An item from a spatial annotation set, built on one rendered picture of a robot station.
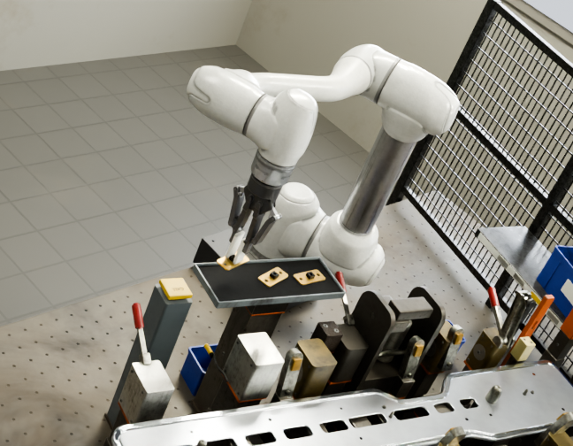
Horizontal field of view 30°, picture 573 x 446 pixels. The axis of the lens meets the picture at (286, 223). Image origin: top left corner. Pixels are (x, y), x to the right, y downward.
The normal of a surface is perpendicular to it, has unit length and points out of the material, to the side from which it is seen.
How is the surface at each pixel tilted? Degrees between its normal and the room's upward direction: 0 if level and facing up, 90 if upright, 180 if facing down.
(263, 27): 90
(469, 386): 0
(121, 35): 90
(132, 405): 90
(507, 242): 0
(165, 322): 90
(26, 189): 0
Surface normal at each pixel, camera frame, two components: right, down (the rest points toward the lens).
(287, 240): -0.33, 0.47
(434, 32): -0.66, 0.20
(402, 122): -0.44, 0.62
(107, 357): 0.34, -0.78
